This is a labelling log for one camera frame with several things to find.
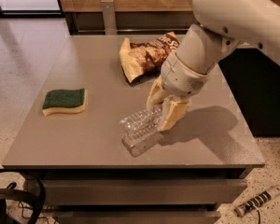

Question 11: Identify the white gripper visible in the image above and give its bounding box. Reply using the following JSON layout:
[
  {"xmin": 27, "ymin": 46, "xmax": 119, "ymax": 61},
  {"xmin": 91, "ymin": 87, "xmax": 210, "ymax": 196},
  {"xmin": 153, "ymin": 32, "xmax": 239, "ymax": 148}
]
[{"xmin": 147, "ymin": 51, "xmax": 209, "ymax": 131}]

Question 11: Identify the clear plastic water bottle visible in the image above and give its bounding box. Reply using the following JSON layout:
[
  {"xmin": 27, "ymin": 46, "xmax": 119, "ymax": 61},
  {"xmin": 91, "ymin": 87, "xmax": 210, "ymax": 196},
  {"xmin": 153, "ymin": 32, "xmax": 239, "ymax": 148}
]
[{"xmin": 119, "ymin": 105, "xmax": 162, "ymax": 157}]

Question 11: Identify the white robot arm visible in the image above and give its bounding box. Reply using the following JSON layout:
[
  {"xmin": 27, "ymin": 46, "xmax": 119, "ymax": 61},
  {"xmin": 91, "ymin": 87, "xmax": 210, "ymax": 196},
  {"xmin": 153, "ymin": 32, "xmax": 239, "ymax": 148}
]
[{"xmin": 147, "ymin": 0, "xmax": 280, "ymax": 132}]

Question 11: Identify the brown yellow chip bag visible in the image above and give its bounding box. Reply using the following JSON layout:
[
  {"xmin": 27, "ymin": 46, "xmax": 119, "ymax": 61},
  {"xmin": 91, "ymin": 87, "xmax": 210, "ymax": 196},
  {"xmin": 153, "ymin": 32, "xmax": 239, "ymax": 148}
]
[{"xmin": 119, "ymin": 32, "xmax": 179, "ymax": 83}]

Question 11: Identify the green yellow sponge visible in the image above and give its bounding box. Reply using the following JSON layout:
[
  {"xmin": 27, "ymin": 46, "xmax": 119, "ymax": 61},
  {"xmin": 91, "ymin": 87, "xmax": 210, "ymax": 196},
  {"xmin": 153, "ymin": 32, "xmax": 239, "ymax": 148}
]
[{"xmin": 42, "ymin": 88, "xmax": 87, "ymax": 117}]

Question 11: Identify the grey table drawer unit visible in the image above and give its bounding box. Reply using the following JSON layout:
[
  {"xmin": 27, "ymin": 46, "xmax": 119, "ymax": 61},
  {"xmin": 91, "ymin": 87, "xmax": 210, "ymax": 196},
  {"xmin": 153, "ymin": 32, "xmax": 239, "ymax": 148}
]
[{"xmin": 30, "ymin": 169, "xmax": 247, "ymax": 224}]

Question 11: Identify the white power strip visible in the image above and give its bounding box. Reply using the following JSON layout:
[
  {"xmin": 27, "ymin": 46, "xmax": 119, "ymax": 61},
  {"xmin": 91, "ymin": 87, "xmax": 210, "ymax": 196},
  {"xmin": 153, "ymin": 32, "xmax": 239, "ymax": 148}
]
[{"xmin": 234, "ymin": 186, "xmax": 280, "ymax": 217}]

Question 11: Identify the black chair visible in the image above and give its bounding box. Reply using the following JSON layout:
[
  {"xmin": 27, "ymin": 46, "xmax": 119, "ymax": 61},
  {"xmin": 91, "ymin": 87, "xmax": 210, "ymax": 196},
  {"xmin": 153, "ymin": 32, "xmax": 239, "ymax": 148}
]
[{"xmin": 0, "ymin": 171, "xmax": 46, "ymax": 224}]

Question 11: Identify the left metal bracket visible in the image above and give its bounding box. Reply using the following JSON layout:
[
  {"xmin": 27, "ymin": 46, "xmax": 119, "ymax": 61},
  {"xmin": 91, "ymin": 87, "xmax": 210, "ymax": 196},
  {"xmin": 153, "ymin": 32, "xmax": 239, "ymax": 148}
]
[{"xmin": 101, "ymin": 0, "xmax": 118, "ymax": 35}]

